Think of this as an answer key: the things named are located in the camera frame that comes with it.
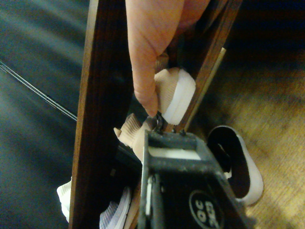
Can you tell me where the white shoe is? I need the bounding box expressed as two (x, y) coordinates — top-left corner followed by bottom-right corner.
(56, 179), (73, 223)

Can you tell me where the person's hand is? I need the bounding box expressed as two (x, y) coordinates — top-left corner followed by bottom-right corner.
(125, 0), (212, 118)

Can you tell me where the curtain stand pole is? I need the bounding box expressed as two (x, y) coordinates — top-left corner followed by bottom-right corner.
(0, 60), (78, 121)

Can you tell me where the pale lilac shoe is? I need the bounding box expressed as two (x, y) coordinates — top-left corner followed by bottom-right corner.
(99, 186), (132, 229)

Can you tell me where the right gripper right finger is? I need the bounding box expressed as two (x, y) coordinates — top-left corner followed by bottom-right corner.
(149, 130), (254, 229)

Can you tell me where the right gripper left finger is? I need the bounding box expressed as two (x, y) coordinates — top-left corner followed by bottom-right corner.
(137, 114), (165, 229)

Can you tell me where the beige shoe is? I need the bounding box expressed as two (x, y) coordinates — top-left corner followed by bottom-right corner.
(153, 52), (196, 125)
(113, 114), (153, 163)

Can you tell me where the black shoe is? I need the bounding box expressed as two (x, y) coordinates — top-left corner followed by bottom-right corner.
(206, 125), (264, 207)

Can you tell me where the brown shoe rack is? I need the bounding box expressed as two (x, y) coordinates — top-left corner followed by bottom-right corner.
(68, 0), (244, 229)

